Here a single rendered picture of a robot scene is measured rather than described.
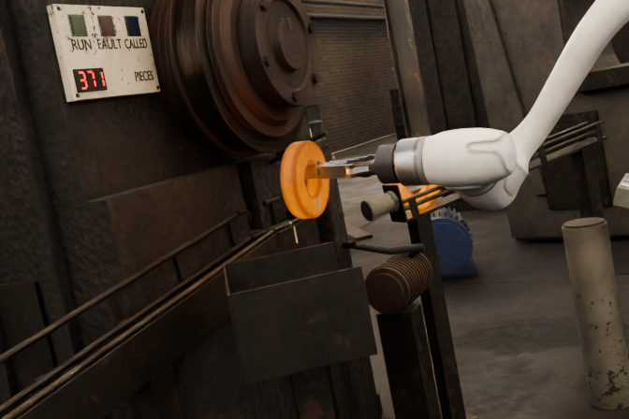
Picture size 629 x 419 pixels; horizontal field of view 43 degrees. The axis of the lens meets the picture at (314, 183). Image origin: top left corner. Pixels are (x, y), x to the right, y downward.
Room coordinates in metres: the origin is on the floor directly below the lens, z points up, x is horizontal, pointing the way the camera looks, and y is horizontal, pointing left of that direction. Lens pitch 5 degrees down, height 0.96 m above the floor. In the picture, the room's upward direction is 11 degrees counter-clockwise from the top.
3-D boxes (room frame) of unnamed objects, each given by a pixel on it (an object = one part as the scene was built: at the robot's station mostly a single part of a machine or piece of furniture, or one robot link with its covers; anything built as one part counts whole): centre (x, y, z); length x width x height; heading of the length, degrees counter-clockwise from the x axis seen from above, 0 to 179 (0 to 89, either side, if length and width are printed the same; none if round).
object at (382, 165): (1.50, -0.12, 0.84); 0.09 x 0.08 x 0.07; 62
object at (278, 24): (1.80, 0.01, 1.11); 0.28 x 0.06 x 0.28; 152
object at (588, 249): (2.14, -0.71, 0.26); 0.12 x 0.12 x 0.52
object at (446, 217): (4.03, -0.59, 0.17); 0.57 x 0.31 x 0.34; 172
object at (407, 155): (1.47, -0.19, 0.83); 0.09 x 0.06 x 0.09; 152
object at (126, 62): (1.60, 0.35, 1.15); 0.26 x 0.02 x 0.18; 152
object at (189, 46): (1.85, 0.10, 1.11); 0.47 x 0.06 x 0.47; 152
